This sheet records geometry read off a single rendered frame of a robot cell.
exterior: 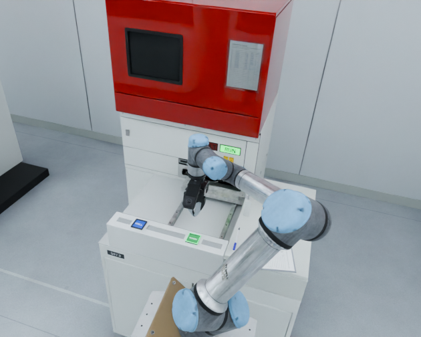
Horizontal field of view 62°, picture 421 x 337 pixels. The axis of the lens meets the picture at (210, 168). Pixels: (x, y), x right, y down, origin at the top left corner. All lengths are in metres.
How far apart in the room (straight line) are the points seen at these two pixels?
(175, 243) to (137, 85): 0.85
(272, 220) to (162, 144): 1.26
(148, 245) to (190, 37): 0.97
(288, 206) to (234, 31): 0.97
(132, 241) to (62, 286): 1.17
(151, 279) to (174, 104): 0.88
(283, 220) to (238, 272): 0.21
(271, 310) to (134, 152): 1.18
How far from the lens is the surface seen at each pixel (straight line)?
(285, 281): 1.53
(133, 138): 2.13
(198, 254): 1.54
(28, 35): 4.37
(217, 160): 1.18
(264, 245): 0.96
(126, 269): 1.82
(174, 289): 1.33
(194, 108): 1.82
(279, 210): 0.91
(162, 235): 1.58
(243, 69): 1.68
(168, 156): 2.08
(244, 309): 1.21
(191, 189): 1.33
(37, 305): 2.70
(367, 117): 3.40
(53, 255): 2.96
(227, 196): 1.93
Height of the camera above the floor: 2.06
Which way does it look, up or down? 33 degrees down
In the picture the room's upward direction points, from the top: 4 degrees clockwise
